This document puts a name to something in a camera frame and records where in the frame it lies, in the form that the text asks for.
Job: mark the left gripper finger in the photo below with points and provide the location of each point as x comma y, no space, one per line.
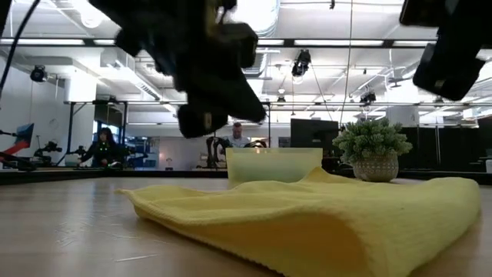
240,105
250,92

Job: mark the yellow translucent plastic bin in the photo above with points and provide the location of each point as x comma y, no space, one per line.
269,163

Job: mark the yellow microfiber towel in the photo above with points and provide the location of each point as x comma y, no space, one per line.
326,215

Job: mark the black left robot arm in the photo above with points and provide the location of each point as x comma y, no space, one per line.
153,7

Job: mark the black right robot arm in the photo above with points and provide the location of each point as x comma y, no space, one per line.
442,11

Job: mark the background black robot arm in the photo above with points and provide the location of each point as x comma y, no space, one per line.
50,148
215,150

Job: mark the person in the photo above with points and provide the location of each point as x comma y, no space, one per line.
237,138
104,148

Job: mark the black ceiling spotlight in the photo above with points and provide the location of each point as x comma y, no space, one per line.
301,61
367,98
38,74

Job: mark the black overhead beam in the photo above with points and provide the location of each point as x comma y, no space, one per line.
289,42

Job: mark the black partition panels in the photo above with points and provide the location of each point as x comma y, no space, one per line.
461,146

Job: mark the black monitor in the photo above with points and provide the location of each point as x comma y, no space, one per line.
313,134

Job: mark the artificial plant in patterned pot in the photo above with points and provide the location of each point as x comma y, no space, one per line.
371,150

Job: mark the red and blue panel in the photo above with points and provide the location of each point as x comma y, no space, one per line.
24,132

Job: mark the black gantry frame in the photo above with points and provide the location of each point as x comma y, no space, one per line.
269,127
100,102

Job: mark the black aluminium table frame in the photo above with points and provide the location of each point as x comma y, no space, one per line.
115,174

